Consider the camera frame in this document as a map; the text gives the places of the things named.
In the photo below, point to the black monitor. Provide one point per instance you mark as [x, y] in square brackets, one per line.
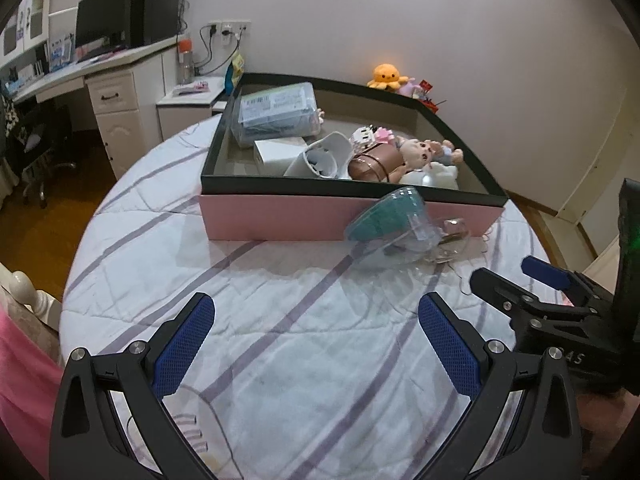
[102, 17]

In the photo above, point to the yellow blue snack bag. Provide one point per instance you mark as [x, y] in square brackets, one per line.
[235, 72]

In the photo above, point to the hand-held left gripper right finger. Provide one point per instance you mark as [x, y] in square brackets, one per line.
[450, 345]

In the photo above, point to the teal item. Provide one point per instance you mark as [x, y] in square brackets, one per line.
[385, 220]

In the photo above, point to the white wall power outlet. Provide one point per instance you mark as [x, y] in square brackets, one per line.
[230, 27]

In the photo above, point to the white nightstand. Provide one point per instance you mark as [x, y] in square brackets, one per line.
[185, 110]

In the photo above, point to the cream bed frame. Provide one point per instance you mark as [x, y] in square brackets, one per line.
[30, 295]

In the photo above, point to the office chair with dark clothing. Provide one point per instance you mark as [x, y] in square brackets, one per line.
[25, 140]

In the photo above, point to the white desk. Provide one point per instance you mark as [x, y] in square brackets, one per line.
[115, 95]

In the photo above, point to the pink pillow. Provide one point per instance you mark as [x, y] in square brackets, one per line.
[25, 400]

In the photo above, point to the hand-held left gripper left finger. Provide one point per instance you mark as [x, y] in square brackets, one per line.
[182, 350]

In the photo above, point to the pink storage box black rim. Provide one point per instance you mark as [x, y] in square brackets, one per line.
[280, 220]

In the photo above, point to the red printed storage box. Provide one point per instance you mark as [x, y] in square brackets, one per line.
[432, 104]

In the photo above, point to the blue white boxes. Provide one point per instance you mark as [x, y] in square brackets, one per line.
[61, 50]

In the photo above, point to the pink item on nightstand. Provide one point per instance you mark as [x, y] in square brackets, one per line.
[192, 88]

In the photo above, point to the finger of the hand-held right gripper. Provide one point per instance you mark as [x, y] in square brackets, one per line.
[500, 292]
[545, 270]

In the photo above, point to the white plastic cup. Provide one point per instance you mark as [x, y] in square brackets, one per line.
[325, 152]

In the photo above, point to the baby doll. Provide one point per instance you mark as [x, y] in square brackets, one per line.
[422, 152]

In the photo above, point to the orange capped bottle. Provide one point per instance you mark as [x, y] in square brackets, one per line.
[184, 62]

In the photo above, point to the clear glass bulb ornament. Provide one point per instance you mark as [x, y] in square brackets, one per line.
[452, 232]

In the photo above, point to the pink building block toy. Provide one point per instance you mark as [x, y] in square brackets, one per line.
[370, 137]

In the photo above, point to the clear plastic lidded box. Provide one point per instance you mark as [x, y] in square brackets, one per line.
[275, 110]

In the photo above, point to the small white cardboard box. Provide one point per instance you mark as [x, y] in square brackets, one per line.
[277, 152]

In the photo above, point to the pink plush toy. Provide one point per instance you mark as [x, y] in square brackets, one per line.
[411, 89]

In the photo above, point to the black computer tower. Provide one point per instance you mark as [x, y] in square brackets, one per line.
[155, 10]

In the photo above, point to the orange octopus plush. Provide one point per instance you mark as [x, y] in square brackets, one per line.
[387, 76]

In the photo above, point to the white glass door cabinet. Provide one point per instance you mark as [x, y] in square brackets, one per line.
[25, 15]

